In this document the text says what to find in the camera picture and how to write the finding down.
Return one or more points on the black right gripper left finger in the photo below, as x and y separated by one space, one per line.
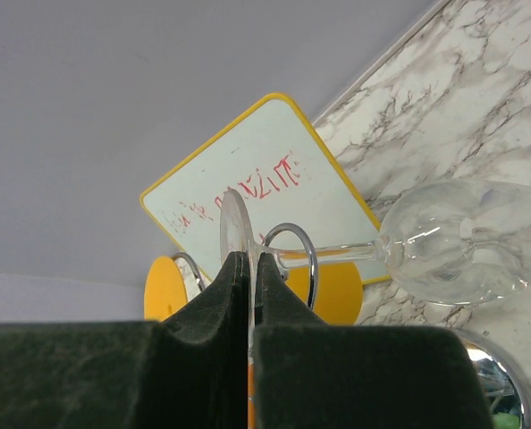
82 375

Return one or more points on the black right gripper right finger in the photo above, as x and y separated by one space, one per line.
309 374

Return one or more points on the green wine glass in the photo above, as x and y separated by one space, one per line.
507 420

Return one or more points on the clear wine glass front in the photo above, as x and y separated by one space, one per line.
456 242

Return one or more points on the yellow framed whiteboard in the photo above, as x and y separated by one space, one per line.
282 169

